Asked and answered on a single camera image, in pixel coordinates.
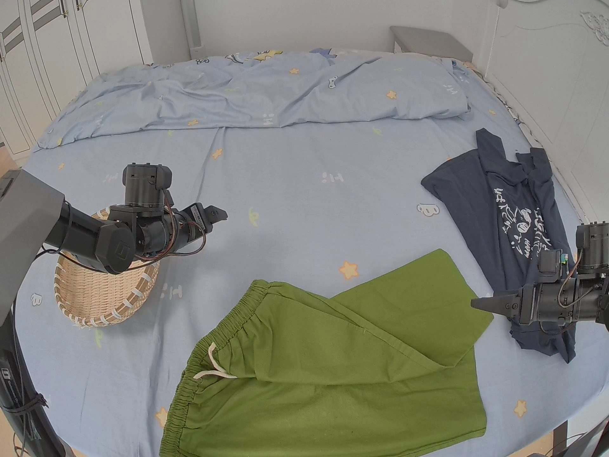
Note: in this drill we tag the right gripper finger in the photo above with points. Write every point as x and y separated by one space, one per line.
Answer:
502 307
509 295

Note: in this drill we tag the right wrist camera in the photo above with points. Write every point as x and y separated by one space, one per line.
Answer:
550 265

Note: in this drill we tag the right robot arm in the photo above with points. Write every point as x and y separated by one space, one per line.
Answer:
592 255

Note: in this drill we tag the dark blue printed T-shirt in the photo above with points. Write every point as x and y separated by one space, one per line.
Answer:
476 193

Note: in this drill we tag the pale blue quilt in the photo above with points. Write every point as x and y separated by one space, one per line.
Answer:
285 93

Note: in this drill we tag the white wall pipe cover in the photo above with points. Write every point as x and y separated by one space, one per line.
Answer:
190 12

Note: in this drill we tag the white wardrobe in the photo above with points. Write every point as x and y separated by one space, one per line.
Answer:
47 41

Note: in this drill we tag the grey bedside table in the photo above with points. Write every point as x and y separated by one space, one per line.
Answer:
428 41

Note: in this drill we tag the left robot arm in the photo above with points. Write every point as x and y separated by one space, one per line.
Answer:
109 245

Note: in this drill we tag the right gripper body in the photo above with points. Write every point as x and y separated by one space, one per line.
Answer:
552 302

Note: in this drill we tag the bed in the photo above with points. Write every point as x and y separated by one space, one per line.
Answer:
309 198

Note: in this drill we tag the green shorts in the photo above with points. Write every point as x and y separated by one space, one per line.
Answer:
333 374

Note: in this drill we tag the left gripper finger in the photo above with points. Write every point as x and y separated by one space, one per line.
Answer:
217 213

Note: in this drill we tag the round woven basket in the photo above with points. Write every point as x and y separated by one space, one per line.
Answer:
95 298

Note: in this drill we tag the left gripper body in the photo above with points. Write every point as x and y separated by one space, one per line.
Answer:
185 229

